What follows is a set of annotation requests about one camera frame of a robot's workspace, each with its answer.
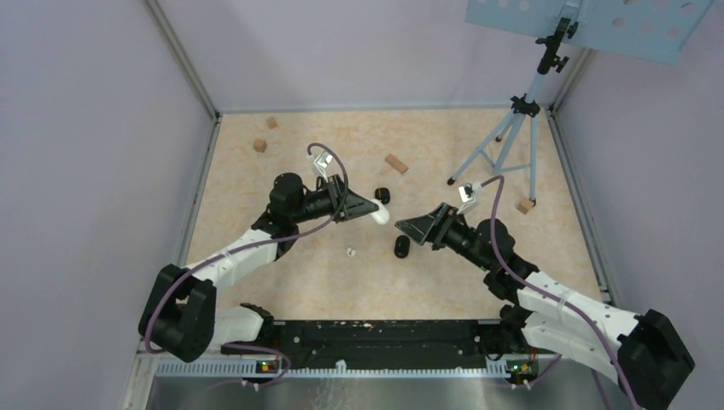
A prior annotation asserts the wooden cube near corner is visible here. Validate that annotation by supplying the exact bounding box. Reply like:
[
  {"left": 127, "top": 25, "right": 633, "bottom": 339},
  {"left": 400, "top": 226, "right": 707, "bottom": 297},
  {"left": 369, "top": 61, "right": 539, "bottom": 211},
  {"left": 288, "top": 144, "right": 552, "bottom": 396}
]
[{"left": 266, "top": 116, "right": 278, "bottom": 129}]

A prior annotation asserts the light blue perforated panel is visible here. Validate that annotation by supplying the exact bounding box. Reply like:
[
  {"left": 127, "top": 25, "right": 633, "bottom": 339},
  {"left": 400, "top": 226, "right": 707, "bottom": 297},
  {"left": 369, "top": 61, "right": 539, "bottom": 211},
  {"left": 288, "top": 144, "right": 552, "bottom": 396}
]
[{"left": 465, "top": 0, "right": 714, "bottom": 64}]

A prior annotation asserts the white oval charging case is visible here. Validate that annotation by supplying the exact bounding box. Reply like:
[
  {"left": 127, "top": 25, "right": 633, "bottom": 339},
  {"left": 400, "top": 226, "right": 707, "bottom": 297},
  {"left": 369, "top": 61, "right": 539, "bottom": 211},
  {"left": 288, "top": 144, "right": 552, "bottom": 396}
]
[{"left": 369, "top": 198, "right": 390, "bottom": 226}]

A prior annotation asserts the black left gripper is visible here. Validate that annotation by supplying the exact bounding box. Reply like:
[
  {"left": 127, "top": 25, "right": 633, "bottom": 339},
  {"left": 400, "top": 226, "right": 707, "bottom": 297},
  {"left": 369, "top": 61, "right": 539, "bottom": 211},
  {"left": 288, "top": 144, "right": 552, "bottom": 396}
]
[{"left": 290, "top": 173, "right": 378, "bottom": 224}]

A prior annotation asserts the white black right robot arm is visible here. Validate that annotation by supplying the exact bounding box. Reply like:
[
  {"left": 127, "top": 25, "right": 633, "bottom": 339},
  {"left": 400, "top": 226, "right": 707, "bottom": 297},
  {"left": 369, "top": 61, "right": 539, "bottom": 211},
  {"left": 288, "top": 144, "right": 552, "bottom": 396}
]
[{"left": 394, "top": 202, "right": 695, "bottom": 409}]

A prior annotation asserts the wooden cube left side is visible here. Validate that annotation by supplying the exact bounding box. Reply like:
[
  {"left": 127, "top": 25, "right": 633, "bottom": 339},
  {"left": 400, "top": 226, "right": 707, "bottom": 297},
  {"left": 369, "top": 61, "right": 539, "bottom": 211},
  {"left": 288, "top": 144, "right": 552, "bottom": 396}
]
[{"left": 253, "top": 138, "right": 267, "bottom": 153}]

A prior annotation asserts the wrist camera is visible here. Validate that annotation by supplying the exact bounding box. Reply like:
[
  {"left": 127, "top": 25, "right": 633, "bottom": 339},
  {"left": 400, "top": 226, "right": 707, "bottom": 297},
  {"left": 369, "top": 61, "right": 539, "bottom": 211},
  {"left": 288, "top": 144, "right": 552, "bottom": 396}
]
[
  {"left": 457, "top": 182, "right": 483, "bottom": 215},
  {"left": 307, "top": 149, "right": 334, "bottom": 182}
]

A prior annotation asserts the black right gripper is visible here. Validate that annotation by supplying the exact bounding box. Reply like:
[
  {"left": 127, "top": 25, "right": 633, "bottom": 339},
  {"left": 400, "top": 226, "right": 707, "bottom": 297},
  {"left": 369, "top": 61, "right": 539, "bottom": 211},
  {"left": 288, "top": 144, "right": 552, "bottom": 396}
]
[{"left": 396, "top": 202, "right": 493, "bottom": 272}]

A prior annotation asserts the light blue tripod stand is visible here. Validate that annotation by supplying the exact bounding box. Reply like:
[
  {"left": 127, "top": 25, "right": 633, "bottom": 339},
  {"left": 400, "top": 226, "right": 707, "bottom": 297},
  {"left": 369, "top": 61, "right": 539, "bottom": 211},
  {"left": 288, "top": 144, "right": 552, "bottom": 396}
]
[{"left": 447, "top": 17, "right": 578, "bottom": 205}]

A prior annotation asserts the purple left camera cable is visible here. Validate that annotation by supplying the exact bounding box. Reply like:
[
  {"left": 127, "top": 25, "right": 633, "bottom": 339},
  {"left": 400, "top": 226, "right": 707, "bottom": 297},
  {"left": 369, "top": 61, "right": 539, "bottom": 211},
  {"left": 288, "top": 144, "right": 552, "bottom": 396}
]
[{"left": 143, "top": 142, "right": 349, "bottom": 391}]

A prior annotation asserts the white slotted cable duct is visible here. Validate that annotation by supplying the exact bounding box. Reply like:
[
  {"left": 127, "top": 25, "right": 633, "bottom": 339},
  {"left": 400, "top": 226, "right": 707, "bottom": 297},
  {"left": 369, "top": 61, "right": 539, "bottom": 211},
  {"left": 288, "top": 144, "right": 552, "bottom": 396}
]
[{"left": 155, "top": 358, "right": 511, "bottom": 379}]

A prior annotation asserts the wooden block under tripod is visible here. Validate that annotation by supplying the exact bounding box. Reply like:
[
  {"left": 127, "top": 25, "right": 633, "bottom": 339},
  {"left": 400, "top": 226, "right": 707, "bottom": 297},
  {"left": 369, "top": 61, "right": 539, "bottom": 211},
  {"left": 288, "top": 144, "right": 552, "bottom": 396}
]
[{"left": 517, "top": 198, "right": 536, "bottom": 214}]

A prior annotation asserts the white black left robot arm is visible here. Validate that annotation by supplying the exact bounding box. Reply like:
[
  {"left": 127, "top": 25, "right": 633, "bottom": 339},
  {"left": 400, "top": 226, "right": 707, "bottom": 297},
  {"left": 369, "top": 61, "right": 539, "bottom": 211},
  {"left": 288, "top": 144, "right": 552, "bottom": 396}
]
[{"left": 138, "top": 173, "right": 390, "bottom": 363}]

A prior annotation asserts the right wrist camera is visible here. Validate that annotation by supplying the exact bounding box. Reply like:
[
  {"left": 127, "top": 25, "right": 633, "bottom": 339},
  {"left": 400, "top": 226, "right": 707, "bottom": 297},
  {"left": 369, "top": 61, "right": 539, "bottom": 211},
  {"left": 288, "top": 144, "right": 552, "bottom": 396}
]
[{"left": 457, "top": 182, "right": 483, "bottom": 215}]

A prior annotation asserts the black case with gold band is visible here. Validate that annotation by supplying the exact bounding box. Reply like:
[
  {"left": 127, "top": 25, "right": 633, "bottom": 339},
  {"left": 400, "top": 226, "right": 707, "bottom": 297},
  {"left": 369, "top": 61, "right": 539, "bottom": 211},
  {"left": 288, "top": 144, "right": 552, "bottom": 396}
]
[{"left": 374, "top": 187, "right": 391, "bottom": 205}]

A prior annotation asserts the black oval charging case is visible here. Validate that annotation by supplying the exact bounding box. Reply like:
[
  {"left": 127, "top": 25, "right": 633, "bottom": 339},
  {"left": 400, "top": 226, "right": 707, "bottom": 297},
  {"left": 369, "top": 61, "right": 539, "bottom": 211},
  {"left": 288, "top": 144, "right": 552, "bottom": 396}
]
[{"left": 394, "top": 235, "right": 411, "bottom": 259}]

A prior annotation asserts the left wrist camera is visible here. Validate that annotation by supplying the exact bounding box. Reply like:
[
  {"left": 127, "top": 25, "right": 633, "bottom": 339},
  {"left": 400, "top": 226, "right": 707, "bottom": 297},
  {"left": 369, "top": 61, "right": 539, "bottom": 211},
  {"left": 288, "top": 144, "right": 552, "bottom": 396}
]
[{"left": 307, "top": 149, "right": 334, "bottom": 182}]

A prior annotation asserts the long wooden block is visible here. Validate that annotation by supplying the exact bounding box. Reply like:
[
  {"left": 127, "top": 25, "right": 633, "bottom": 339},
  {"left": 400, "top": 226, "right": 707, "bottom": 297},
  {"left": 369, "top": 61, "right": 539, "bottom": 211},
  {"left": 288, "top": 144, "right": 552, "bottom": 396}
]
[{"left": 384, "top": 154, "right": 409, "bottom": 174}]

